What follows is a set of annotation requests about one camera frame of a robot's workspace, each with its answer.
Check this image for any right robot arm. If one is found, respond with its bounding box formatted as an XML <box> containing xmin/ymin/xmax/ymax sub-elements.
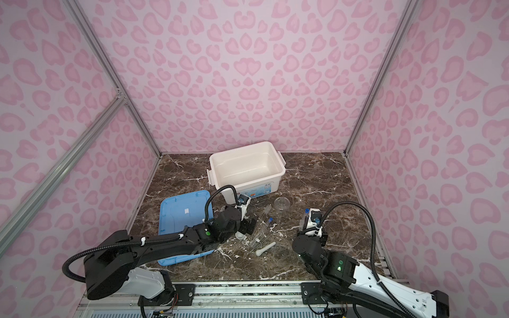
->
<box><xmin>292</xmin><ymin>235</ymin><xmax>449</xmax><ymax>317</ymax></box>

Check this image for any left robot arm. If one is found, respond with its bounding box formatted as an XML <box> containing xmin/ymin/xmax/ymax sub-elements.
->
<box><xmin>84</xmin><ymin>206</ymin><xmax>258</xmax><ymax>300</ymax></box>

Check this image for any white test tube brush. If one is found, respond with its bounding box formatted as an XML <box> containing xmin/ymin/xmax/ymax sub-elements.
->
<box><xmin>261</xmin><ymin>205</ymin><xmax>273</xmax><ymax>219</ymax></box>

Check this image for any white ceramic pestle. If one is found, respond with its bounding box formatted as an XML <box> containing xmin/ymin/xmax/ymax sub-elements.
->
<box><xmin>255</xmin><ymin>242</ymin><xmax>276</xmax><ymax>257</ymax></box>

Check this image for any clear round-bottom flask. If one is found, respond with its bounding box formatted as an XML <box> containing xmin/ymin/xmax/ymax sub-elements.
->
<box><xmin>273</xmin><ymin>197</ymin><xmax>291</xmax><ymax>211</ymax></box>

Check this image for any blue plastic bin lid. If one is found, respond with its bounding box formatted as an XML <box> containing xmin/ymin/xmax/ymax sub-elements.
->
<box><xmin>158</xmin><ymin>189</ymin><xmax>217</xmax><ymax>266</ymax></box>

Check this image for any white plastic storage bin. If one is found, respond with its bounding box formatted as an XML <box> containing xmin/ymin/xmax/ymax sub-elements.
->
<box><xmin>207</xmin><ymin>141</ymin><xmax>286</xmax><ymax>198</ymax></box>

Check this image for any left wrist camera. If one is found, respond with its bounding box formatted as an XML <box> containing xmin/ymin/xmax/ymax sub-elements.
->
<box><xmin>237</xmin><ymin>194</ymin><xmax>251</xmax><ymax>219</ymax></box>

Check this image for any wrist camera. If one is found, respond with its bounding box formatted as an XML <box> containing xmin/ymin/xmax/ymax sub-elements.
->
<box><xmin>237</xmin><ymin>194</ymin><xmax>251</xmax><ymax>219</ymax></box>
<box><xmin>299</xmin><ymin>208</ymin><xmax>323</xmax><ymax>237</ymax></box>

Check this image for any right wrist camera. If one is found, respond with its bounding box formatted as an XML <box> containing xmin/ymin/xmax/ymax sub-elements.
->
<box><xmin>299</xmin><ymin>208</ymin><xmax>323</xmax><ymax>237</ymax></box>

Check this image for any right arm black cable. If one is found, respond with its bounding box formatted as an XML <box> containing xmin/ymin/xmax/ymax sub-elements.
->
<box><xmin>319</xmin><ymin>201</ymin><xmax>416</xmax><ymax>318</ymax></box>

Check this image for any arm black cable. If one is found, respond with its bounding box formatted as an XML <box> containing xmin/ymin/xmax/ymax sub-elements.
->
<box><xmin>62</xmin><ymin>184</ymin><xmax>241</xmax><ymax>284</ymax></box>
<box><xmin>319</xmin><ymin>201</ymin><xmax>416</xmax><ymax>318</ymax></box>

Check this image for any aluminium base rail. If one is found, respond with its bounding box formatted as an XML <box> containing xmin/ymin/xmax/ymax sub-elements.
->
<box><xmin>74</xmin><ymin>280</ymin><xmax>355</xmax><ymax>317</ymax></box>

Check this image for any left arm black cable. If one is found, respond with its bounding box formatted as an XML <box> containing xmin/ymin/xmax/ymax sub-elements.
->
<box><xmin>62</xmin><ymin>184</ymin><xmax>241</xmax><ymax>284</ymax></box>

